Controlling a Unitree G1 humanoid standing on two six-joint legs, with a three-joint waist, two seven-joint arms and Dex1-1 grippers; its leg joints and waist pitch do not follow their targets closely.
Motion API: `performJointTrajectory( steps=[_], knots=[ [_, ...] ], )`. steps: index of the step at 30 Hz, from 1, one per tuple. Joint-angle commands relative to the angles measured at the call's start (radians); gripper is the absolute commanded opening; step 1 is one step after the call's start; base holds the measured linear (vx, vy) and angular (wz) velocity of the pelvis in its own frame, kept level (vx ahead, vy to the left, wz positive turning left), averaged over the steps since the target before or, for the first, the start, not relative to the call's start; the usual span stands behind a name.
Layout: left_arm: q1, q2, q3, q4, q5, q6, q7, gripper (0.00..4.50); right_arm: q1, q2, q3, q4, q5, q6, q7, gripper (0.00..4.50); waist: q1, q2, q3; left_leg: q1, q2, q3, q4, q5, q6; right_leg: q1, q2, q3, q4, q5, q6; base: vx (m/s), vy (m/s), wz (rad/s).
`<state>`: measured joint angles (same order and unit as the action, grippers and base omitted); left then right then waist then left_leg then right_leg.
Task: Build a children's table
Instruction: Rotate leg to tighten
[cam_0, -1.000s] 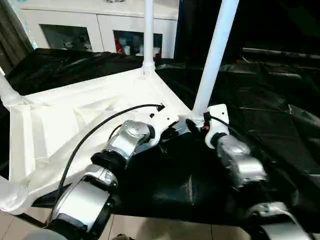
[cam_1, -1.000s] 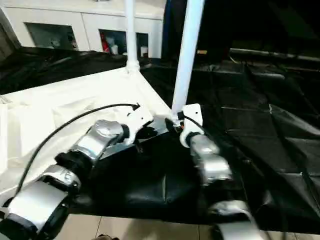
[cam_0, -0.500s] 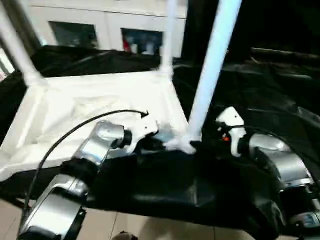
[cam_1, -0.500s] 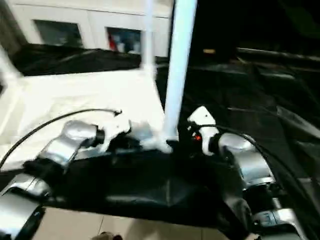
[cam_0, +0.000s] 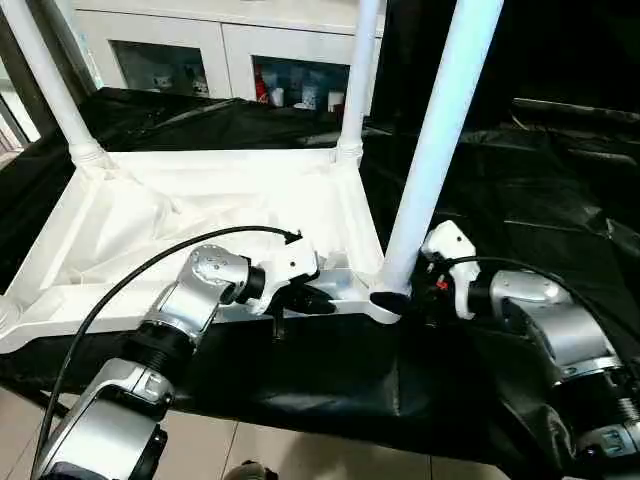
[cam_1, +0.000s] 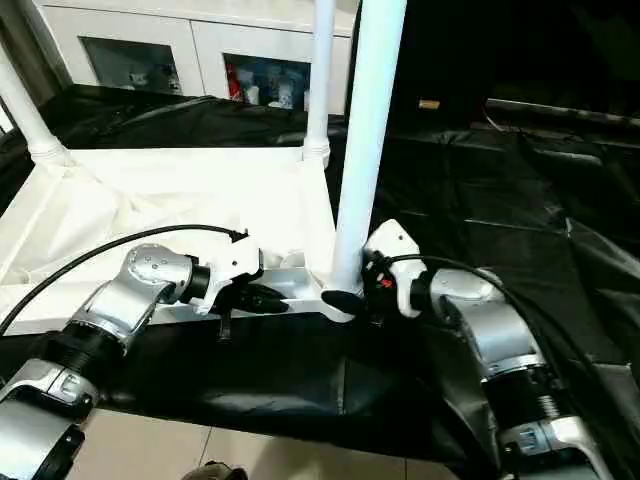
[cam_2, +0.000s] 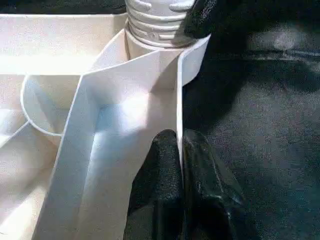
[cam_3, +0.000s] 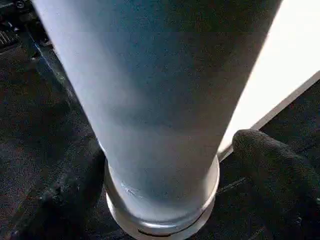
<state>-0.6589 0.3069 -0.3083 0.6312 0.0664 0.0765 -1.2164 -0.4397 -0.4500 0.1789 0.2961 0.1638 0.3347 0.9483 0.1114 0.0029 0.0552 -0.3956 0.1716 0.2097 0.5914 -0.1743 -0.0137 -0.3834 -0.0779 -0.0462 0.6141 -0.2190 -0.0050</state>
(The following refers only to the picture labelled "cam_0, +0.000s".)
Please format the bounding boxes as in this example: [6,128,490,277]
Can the dark metal pole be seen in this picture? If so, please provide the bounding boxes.
[511,97,640,127]

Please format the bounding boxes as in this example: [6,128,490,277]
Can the black left wrist camera cable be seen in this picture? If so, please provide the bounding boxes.
[38,225,305,452]

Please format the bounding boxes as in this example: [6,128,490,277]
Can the grey curtain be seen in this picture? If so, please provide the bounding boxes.
[0,0,97,152]

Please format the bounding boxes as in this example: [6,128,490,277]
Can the black glossy mat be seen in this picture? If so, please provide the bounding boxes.
[0,84,640,480]

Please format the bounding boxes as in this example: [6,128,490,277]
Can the black backdrop cloth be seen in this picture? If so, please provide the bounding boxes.
[382,0,640,136]

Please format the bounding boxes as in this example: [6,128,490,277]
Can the black frame leg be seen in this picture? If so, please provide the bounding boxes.
[28,388,70,420]

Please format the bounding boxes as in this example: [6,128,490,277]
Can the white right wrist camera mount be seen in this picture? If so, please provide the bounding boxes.
[421,218,482,322]

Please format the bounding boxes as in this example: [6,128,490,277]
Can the white glass-door cabinet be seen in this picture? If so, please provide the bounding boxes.
[68,0,387,115]

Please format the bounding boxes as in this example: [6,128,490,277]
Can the white plastic table leg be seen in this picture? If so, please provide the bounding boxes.
[0,293,25,342]
[368,0,505,312]
[0,0,110,170]
[331,0,387,167]

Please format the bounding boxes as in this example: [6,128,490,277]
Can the white plastic table top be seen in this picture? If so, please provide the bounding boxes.
[0,146,417,357]

